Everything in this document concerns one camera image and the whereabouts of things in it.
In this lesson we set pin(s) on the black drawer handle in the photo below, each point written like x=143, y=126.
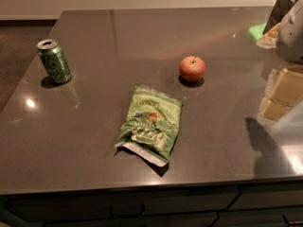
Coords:
x=127, y=211

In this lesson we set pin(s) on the snack packet at table edge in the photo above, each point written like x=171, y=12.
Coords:
x=268, y=40

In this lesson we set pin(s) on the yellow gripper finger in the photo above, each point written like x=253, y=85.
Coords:
x=272, y=110
x=289, y=85

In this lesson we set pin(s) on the dark cabinet drawers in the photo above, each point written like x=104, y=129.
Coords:
x=251, y=205

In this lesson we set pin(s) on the red apple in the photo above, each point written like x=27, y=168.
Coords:
x=192, y=68

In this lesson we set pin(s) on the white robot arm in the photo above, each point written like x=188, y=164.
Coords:
x=283, y=39

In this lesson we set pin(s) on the green soda can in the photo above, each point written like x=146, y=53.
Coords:
x=54, y=61

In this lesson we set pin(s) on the green chip bag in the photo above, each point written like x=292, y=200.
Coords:
x=151, y=126

